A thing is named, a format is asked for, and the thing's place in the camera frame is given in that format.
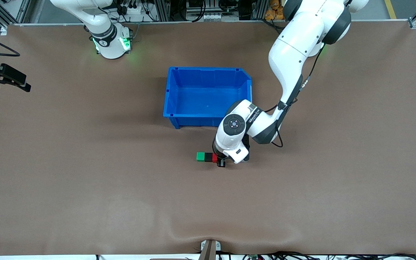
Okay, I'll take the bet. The brown table mat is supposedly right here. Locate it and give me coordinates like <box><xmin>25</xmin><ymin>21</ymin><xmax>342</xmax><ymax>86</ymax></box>
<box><xmin>0</xmin><ymin>20</ymin><xmax>416</xmax><ymax>257</ymax></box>

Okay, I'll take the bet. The orange packets pile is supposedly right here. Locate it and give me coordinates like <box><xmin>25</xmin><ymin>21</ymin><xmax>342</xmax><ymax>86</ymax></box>
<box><xmin>265</xmin><ymin>0</ymin><xmax>288</xmax><ymax>21</ymax></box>

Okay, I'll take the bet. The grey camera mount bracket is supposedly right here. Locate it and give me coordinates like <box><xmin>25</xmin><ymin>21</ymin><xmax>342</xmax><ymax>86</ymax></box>
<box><xmin>198</xmin><ymin>239</ymin><xmax>222</xmax><ymax>260</ymax></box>

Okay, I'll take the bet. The blue plastic storage bin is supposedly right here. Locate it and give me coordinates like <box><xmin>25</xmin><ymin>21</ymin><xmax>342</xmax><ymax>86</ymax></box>
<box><xmin>163</xmin><ymin>66</ymin><xmax>254</xmax><ymax>131</ymax></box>

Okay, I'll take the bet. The white power strip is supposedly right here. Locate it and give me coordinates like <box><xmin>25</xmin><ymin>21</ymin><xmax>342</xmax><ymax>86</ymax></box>
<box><xmin>123</xmin><ymin>5</ymin><xmax>151</xmax><ymax>23</ymax></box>

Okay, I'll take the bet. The aluminium rack frame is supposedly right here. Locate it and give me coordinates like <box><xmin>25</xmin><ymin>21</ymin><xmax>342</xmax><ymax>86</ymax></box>
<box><xmin>152</xmin><ymin>0</ymin><xmax>268</xmax><ymax>22</ymax></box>

